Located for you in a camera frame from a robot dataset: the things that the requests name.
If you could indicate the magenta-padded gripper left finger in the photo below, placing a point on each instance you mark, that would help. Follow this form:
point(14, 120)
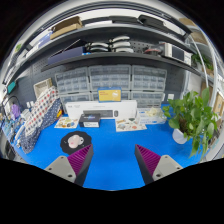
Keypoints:
point(63, 166)

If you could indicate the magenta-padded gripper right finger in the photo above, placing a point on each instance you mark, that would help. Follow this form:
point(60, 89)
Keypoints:
point(163, 166)

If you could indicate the pink computer mouse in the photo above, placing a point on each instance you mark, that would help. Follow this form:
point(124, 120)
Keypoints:
point(75, 141)

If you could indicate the black scalloped mouse pad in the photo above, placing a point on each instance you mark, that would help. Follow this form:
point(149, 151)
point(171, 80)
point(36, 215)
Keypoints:
point(87, 138)

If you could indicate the green plant in white pot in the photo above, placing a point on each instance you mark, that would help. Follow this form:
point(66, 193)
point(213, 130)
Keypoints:
point(180, 136)

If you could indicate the navy polka dot cloth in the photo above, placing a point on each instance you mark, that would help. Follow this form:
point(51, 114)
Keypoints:
point(33, 138)

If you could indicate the white blue glove box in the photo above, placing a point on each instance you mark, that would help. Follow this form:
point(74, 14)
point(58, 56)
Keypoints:
point(151, 118)

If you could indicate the small black box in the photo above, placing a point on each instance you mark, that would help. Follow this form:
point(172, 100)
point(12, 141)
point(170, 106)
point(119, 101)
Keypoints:
point(89, 120)

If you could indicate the red white plaid cloth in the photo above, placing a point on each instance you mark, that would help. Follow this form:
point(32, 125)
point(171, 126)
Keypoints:
point(41, 108)

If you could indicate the white keyboard box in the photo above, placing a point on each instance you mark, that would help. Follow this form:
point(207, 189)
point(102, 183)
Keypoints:
point(128, 108)

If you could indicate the beige open box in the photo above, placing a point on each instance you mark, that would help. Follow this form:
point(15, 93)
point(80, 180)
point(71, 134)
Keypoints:
point(42, 87)

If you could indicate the yellow blue box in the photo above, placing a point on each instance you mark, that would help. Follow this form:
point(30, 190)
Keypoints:
point(109, 95)

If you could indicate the grey wall shelf unit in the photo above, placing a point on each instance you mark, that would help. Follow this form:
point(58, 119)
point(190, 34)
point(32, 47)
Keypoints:
point(110, 56)

